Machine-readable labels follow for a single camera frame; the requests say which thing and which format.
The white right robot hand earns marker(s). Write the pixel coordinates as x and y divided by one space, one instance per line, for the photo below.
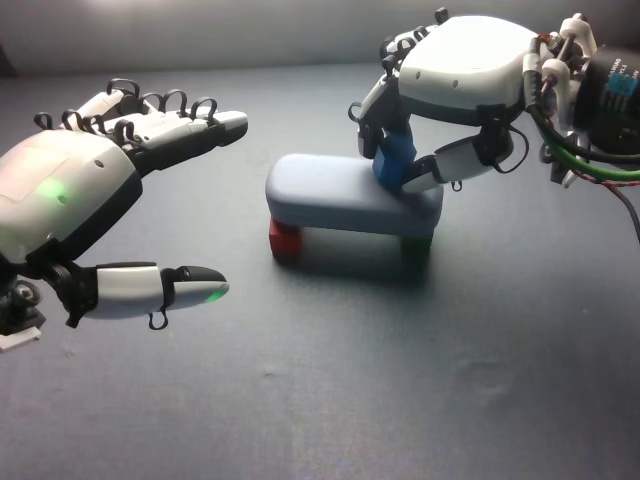
465 65

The blue hexagonal block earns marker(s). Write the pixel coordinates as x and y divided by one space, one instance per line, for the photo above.
392 160

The lilac glasses case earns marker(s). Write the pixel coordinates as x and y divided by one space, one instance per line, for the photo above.
330 195

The green rectangular block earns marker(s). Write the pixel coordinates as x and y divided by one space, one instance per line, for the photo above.
416 247

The red rectangular block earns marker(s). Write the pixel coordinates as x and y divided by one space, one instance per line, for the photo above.
285 242

